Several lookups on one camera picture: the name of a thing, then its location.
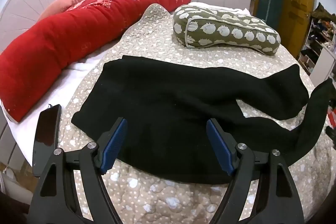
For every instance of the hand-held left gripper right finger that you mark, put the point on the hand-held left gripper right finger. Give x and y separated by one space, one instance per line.
219 145

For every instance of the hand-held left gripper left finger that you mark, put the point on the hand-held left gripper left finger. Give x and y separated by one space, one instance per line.
115 142

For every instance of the black pants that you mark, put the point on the black pants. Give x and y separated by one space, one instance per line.
162 108

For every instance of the beige quilted blanket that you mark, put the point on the beige quilted blanket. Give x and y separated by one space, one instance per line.
147 37

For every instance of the green pillow with white print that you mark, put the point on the green pillow with white print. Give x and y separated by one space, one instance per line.
223 29

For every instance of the red rolled quilt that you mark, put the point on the red rolled quilt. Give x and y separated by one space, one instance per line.
65 37

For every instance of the cluttered white shelf rack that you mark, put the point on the cluttered white shelf rack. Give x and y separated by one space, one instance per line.
320 40

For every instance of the pink pillow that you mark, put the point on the pink pillow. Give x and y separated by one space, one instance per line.
60 3

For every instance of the yellow wooden door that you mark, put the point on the yellow wooden door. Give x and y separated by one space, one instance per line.
296 8

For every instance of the grey padded bed frame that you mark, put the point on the grey padded bed frame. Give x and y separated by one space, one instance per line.
10 145

